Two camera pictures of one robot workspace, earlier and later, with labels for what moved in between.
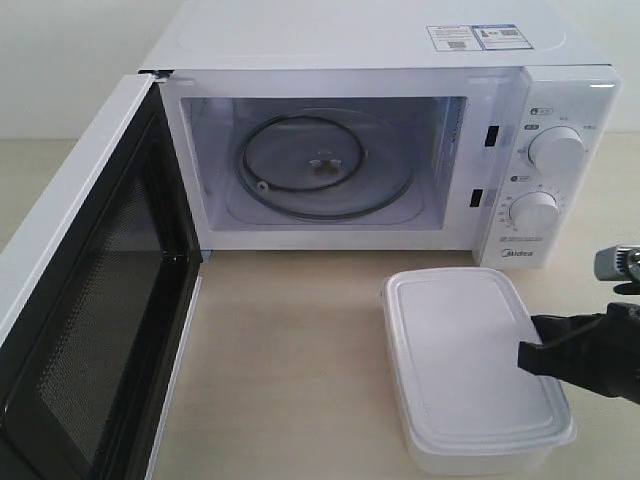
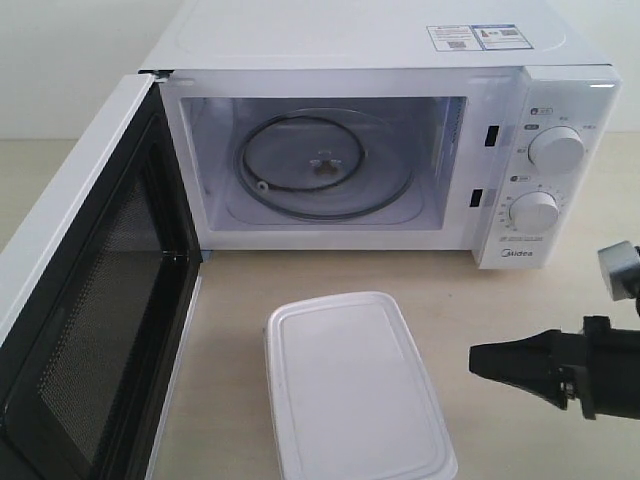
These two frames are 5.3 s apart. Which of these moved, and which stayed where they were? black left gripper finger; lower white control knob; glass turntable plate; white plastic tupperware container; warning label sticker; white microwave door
Moved: white plastic tupperware container; black left gripper finger
Stayed: warning label sticker; glass turntable plate; white microwave door; lower white control knob
